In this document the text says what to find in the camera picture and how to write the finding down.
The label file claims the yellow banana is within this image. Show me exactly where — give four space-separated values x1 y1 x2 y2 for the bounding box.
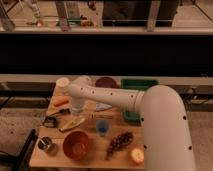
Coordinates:
59 117 85 132

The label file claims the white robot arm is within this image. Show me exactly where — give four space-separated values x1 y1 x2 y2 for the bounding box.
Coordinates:
67 76 196 171

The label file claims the orange carrot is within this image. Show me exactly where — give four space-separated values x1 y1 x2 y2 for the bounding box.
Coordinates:
53 98 69 107

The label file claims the grey folded cloth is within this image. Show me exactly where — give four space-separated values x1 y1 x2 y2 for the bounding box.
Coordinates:
95 103 112 112

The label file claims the blue cup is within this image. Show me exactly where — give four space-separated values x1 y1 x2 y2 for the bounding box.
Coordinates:
96 120 109 136

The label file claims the orange bowl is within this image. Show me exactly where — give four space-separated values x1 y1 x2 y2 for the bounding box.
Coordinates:
63 131 90 161

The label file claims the purple bowl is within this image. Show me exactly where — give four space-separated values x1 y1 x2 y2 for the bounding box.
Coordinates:
95 77 118 88

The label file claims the metal cup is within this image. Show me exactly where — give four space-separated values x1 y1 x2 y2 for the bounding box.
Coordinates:
38 137 58 156

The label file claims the purple grape bunch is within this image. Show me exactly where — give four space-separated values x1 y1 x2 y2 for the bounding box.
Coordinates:
105 131 133 160

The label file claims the green plastic tray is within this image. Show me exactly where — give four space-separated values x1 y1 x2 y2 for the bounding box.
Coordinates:
121 79 158 123

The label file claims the orange fruit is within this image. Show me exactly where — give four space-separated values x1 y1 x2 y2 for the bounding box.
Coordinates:
130 148 144 164

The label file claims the black chair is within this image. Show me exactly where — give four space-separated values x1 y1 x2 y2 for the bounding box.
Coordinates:
0 129 38 171

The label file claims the black handled knife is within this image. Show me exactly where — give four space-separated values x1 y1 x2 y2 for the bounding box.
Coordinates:
47 108 70 117

